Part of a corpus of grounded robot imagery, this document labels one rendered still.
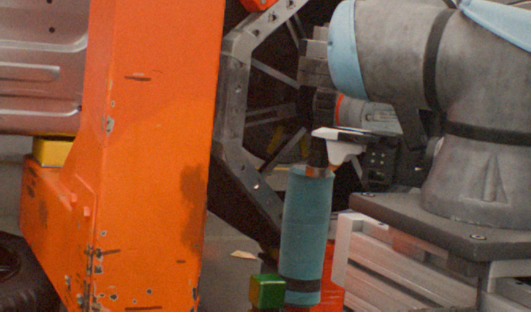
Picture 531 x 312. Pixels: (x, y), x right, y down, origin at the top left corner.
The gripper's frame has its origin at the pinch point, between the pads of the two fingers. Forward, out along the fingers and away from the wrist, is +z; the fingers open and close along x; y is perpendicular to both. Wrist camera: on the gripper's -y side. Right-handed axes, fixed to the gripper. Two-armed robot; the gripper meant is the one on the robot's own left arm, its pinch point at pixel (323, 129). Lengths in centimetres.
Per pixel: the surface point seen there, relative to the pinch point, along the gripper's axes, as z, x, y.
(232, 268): 89, 183, 83
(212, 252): 106, 200, 83
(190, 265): 8.4, -30.7, 19.2
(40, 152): 57, -1, 12
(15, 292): 44, -24, 33
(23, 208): 63, 3, 25
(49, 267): 41, -19, 29
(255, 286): -4.7, -37.4, 18.1
